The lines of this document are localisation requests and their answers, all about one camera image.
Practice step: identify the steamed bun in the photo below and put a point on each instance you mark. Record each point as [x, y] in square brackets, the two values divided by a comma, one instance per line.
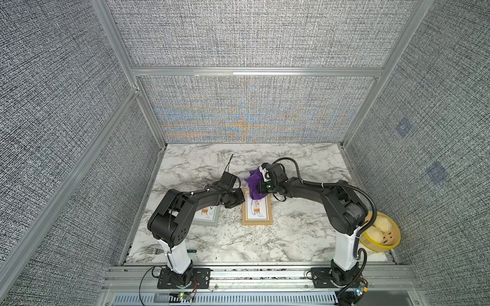
[383, 223]
[375, 234]

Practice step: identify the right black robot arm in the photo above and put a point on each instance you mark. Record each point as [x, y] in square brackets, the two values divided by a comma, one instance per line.
[345, 211]

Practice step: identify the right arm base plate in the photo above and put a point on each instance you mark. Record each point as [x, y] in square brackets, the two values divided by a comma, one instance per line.
[326, 277]

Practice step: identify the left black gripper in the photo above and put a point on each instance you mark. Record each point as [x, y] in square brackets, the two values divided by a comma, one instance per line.
[237, 194]

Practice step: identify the steamed bun lower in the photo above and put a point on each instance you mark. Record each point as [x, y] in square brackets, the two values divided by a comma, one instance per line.
[375, 234]

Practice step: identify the steamed bun upper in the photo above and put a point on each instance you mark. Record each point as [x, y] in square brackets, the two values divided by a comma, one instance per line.
[383, 223]

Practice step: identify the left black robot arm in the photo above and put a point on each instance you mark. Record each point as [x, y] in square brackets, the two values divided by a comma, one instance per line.
[171, 221]

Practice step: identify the green handled fork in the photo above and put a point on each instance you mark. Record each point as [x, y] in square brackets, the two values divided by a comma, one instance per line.
[157, 251]

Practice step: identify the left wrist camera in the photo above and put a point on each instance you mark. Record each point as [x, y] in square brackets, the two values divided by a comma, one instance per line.
[227, 180]

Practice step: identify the purple cloth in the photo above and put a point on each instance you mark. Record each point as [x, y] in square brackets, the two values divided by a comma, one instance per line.
[253, 181]

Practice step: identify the aluminium front rail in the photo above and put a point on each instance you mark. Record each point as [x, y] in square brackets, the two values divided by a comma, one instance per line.
[261, 277]

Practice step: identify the grey green picture frame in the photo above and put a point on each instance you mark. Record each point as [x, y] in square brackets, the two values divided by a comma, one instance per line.
[208, 216]

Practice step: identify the light wooden picture frame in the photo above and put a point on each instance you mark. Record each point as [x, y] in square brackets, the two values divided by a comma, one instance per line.
[256, 212]

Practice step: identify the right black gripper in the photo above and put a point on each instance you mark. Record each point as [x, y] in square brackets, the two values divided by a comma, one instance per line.
[261, 187]

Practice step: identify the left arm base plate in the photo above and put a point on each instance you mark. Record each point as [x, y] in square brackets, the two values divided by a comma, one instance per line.
[191, 279]

